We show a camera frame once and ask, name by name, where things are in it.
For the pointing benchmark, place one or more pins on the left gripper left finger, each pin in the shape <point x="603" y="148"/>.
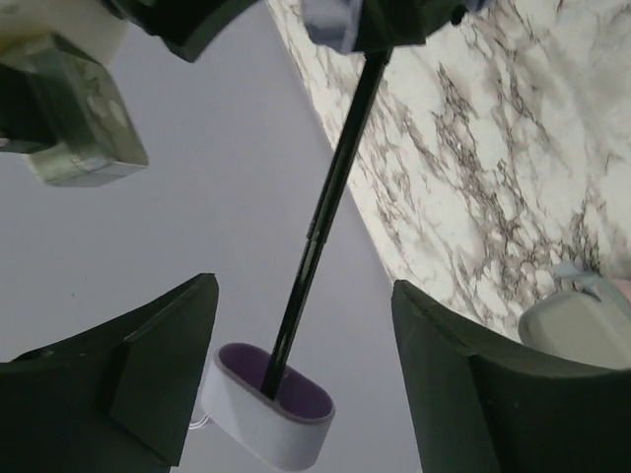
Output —
<point x="116" y="398"/>

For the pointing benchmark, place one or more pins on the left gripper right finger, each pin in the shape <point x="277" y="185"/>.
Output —
<point x="481" y="402"/>

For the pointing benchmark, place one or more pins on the lavender folding umbrella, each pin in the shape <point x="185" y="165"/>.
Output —
<point x="275" y="412"/>

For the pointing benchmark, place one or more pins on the pink zippered umbrella case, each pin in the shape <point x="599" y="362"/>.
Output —
<point x="589" y="325"/>

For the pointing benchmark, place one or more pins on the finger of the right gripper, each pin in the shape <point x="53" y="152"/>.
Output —
<point x="186" y="27"/>
<point x="385" y="24"/>

